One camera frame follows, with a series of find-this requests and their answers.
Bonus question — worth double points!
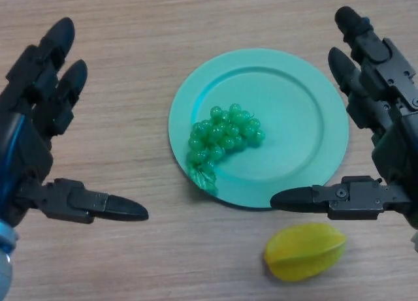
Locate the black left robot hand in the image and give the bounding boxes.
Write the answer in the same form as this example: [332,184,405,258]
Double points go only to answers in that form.
[0,17,150,230]

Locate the yellow starfruit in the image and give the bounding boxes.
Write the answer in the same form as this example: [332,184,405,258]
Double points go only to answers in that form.
[263,223,347,282]

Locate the green round plate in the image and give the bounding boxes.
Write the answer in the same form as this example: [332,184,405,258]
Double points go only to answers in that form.
[168,48,349,210]

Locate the green grapes bunch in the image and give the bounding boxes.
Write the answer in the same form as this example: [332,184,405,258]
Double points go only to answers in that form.
[185,103,266,195]

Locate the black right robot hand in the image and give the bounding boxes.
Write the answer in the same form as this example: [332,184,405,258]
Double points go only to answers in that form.
[270,6,418,232]

